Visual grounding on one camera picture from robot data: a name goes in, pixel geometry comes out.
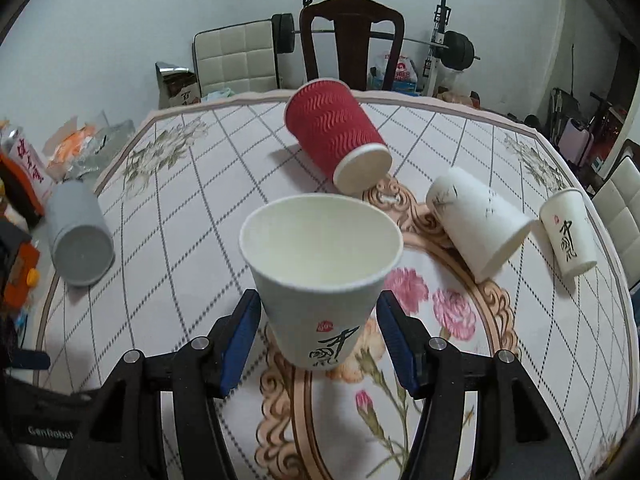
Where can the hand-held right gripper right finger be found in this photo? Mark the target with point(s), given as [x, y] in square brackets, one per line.
[400, 350]

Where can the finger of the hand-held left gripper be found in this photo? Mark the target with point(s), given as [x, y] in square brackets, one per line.
[30, 360]

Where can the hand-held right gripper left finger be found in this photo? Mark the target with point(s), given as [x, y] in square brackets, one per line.
[239, 342]

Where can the white cup black calligraphy print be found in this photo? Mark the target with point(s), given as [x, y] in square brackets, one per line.
[320, 245]
[567, 230]

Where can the grey paper cup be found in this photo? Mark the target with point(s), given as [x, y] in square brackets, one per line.
[75, 215]

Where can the white cup bamboo print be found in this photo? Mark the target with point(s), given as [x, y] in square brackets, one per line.
[475, 215]

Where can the red ribbed paper cup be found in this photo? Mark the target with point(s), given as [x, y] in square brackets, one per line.
[330, 125]

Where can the orange plastic toy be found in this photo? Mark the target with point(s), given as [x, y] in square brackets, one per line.
[20, 272]

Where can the floral checked tablecloth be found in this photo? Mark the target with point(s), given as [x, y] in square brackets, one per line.
[190, 240]

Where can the orange white box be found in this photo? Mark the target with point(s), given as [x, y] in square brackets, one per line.
[27, 170]

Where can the clear plastic wrap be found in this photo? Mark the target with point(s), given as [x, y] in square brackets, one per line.
[107, 135]

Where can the brown cardboard box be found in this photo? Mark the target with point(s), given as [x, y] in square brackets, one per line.
[177, 87]

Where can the white padded chair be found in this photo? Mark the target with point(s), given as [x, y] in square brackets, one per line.
[620, 200]

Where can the pink suitcase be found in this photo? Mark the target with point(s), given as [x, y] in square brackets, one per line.
[577, 142]

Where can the white plastic bag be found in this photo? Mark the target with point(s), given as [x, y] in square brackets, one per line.
[400, 67]

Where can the cream padded chair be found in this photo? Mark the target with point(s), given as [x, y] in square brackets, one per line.
[235, 55]

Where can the black folded trolley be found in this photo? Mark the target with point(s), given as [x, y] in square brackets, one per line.
[562, 110]

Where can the black barbell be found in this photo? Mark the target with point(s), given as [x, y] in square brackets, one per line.
[457, 50]

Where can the dark wooden chair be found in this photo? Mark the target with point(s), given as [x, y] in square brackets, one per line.
[352, 40]

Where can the white barbell rack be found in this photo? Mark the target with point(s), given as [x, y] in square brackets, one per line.
[442, 15]

